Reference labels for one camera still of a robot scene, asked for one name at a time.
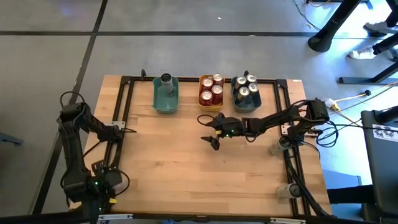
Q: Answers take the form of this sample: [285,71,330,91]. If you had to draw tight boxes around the silver metal bracket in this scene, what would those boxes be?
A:
[98,213,134,222]
[269,217,307,224]

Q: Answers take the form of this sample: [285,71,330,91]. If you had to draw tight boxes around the black stand foot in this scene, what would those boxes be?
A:
[338,60,398,85]

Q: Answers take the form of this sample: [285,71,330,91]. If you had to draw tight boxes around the yellow plastic bin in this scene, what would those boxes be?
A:
[198,73,225,112]

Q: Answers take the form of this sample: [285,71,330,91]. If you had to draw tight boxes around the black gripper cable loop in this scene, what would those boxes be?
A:
[197,114,219,127]

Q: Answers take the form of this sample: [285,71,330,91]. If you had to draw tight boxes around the grey floor object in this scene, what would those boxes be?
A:
[0,132,24,146]

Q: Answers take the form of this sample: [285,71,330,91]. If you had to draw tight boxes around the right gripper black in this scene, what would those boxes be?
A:
[200,112,247,151]

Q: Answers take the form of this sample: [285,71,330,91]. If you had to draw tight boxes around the black equipment cart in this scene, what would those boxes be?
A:
[360,105,398,224]

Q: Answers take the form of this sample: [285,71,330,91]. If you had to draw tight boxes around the green plastic bin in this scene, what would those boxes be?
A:
[152,76,180,114]

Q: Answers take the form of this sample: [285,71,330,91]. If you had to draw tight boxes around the black crossbar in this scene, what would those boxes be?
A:
[0,210,398,224]

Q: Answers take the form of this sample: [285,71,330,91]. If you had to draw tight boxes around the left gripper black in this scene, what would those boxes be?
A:
[82,160,124,216]

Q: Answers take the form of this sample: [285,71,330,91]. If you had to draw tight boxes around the dark blue-grey plastic bin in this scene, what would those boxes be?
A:
[230,76,262,113]

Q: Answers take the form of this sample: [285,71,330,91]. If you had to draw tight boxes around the coiled black cable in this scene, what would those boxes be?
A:
[315,119,340,149]

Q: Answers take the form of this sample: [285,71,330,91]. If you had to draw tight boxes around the black pole base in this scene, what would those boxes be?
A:
[307,0,361,53]

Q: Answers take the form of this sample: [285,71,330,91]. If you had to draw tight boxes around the white cable with black knob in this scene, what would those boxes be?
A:
[337,79,398,108]

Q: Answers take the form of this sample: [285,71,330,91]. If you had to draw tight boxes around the white marker label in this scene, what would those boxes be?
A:
[372,123,398,142]

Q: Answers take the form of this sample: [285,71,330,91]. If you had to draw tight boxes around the person's white shoe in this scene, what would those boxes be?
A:
[348,46,377,60]
[363,21,389,34]

